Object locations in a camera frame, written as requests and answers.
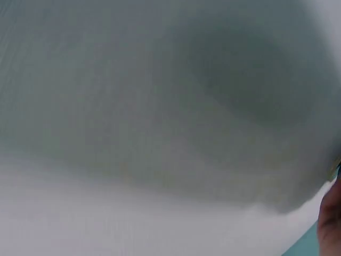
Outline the person's right hand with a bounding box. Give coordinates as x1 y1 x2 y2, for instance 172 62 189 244
317 178 341 256

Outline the white cloth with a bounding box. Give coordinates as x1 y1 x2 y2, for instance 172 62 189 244
0 0 341 256

